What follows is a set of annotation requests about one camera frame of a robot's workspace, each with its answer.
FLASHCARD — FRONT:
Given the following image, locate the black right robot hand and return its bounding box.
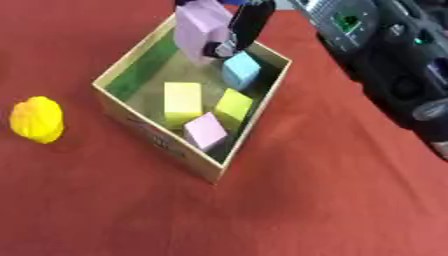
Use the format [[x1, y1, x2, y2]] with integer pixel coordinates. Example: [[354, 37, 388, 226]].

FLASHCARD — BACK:
[[173, 0, 277, 60]]

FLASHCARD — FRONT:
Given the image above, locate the large purple block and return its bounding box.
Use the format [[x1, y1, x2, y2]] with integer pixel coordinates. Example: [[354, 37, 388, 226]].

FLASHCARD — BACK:
[[173, 0, 237, 66]]

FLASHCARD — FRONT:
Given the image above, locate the tan cardboard box green inside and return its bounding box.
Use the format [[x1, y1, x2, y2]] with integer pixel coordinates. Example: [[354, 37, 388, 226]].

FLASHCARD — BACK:
[[91, 12, 294, 185]]

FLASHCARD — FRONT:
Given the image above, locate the light blue block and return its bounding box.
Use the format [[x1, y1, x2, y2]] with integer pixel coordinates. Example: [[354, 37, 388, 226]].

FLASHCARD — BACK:
[[220, 51, 263, 92]]

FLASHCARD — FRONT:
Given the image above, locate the small yellow-green block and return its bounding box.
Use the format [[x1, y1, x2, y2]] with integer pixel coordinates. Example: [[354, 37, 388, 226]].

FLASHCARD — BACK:
[[213, 87, 256, 132]]

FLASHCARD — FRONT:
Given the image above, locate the long yellow block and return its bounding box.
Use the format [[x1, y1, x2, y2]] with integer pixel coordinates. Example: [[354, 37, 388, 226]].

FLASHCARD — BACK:
[[162, 81, 205, 129]]

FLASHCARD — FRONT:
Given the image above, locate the small purple block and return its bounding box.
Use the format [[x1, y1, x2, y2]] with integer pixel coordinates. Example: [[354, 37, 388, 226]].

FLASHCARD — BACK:
[[182, 111, 230, 152]]

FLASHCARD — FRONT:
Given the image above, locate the yellow toy fruit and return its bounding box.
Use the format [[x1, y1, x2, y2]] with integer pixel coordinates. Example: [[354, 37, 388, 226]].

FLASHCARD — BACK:
[[8, 95, 67, 145]]

